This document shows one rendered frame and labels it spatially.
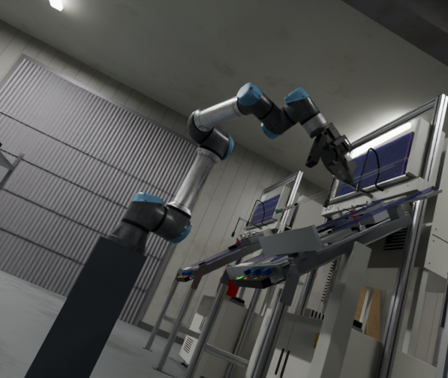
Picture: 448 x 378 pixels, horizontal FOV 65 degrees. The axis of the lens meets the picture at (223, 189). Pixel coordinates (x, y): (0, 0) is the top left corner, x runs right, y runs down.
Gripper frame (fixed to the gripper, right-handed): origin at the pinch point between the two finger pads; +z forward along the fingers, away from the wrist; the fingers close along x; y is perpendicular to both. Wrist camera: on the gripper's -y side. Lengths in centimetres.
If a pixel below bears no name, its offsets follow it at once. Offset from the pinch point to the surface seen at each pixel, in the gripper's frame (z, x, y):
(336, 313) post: 27.5, -2.8, -32.5
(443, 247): 58, 30, 49
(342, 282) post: 22.6, -1.6, -24.2
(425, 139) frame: 14, 28, 77
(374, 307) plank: 244, 353, 200
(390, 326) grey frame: 62, 27, -1
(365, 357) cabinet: 65, 30, -17
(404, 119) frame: 3, 51, 100
